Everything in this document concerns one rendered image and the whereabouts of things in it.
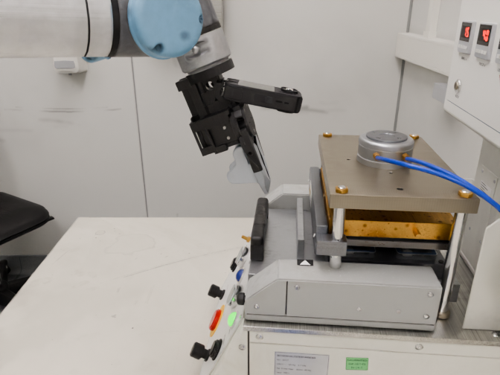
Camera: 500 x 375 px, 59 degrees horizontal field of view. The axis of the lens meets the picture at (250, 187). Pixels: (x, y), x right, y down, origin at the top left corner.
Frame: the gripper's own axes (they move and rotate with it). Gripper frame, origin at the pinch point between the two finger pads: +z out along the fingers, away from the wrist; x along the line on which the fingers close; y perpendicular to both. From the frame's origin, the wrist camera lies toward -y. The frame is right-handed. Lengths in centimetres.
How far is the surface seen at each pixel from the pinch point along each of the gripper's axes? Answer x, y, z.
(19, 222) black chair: -93, 120, 18
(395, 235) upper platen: 10.9, -15.5, 8.5
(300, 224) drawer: 3.1, -2.9, 6.8
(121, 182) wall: -131, 90, 25
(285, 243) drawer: 2.3, 0.5, 9.8
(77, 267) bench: -21, 54, 13
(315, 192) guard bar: 0.8, -6.7, 3.4
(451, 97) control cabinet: -11.9, -32.4, -0.5
